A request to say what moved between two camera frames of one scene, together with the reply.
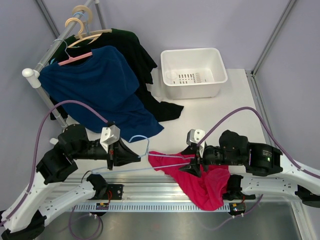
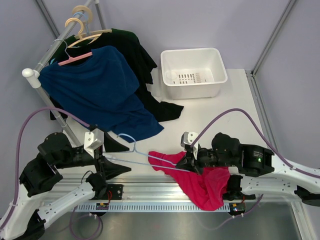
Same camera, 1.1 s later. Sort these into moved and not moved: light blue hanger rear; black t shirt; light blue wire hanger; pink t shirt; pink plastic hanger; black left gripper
Moved: black left gripper; light blue wire hanger
Not moved: pink t shirt; black t shirt; light blue hanger rear; pink plastic hanger
